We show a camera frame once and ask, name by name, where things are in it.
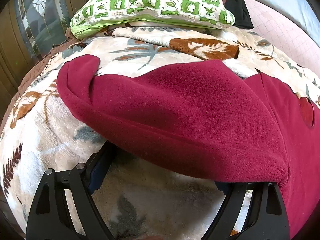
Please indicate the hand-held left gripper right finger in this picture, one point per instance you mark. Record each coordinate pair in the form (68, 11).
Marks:
(237, 201)

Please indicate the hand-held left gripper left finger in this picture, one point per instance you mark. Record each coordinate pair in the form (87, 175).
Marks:
(98, 173)

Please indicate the dark red sweater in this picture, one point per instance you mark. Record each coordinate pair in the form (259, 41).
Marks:
(195, 120)

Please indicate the leaf print fleece blanket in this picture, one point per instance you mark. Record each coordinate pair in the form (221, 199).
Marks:
(62, 135)

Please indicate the brown quilted bedspread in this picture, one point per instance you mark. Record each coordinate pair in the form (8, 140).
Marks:
(32, 72)

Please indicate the stained glass door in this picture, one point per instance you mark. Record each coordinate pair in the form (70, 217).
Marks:
(37, 17)

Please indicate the pink quilted bed sheet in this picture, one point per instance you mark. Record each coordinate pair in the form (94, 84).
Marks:
(282, 32)

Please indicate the green checked pillow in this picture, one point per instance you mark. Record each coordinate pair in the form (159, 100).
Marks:
(155, 3)

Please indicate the black cloth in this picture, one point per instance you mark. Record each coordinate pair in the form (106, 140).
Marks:
(237, 7)

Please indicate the light blue pillow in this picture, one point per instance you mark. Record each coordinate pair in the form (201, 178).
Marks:
(282, 0)

